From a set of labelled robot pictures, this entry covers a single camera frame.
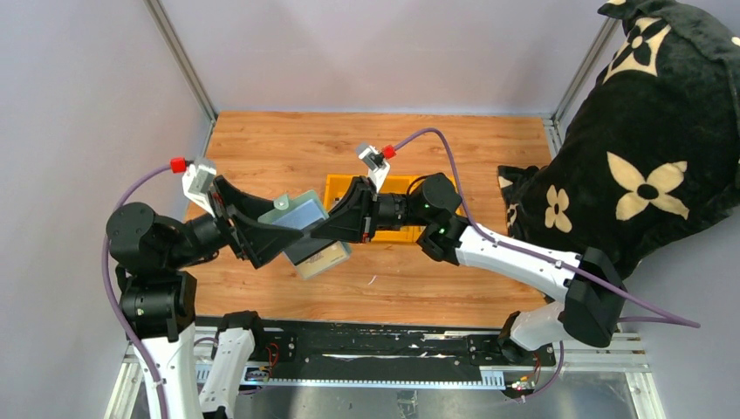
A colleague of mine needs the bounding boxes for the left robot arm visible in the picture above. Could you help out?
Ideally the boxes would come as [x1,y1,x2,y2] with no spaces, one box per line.
[104,176,302,418]

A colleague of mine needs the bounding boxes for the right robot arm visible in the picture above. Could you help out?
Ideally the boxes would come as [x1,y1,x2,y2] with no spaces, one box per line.
[310,173,625,364]

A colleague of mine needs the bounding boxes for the yellow plastic bin middle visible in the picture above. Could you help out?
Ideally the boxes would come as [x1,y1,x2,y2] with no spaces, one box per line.
[372,175,418,244]

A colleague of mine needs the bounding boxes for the yellow plastic bin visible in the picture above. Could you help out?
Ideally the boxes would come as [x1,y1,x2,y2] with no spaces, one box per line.
[372,175,418,244]
[408,173,462,226]
[329,177,353,211]

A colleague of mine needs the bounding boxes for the yellow plastic bin left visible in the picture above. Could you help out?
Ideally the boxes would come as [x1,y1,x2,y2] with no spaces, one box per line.
[329,177,353,211]

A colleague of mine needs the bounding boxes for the yellow plastic bin right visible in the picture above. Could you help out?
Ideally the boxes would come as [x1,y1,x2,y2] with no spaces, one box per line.
[408,173,462,226]

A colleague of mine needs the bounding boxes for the black flower pattern blanket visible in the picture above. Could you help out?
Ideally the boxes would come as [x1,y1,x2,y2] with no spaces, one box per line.
[498,1,739,277]

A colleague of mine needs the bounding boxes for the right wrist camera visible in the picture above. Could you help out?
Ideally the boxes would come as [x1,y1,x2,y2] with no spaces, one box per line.
[355,143,391,193]

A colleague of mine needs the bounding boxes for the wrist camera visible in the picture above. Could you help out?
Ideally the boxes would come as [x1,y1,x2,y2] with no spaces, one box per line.
[355,143,391,193]
[182,157,216,216]

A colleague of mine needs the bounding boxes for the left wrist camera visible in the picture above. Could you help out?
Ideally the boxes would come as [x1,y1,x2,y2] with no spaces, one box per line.
[182,157,216,216]

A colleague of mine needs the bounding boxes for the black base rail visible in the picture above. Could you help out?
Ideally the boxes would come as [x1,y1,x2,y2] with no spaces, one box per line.
[199,314,559,386]

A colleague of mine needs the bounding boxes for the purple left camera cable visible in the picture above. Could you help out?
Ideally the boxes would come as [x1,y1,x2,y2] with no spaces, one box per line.
[101,157,189,419]

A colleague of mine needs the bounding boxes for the purple camera cable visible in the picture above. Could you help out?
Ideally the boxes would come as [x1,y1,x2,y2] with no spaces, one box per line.
[101,157,189,419]
[381,127,702,330]

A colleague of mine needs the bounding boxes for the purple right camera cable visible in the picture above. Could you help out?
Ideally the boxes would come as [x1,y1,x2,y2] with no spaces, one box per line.
[381,127,702,330]

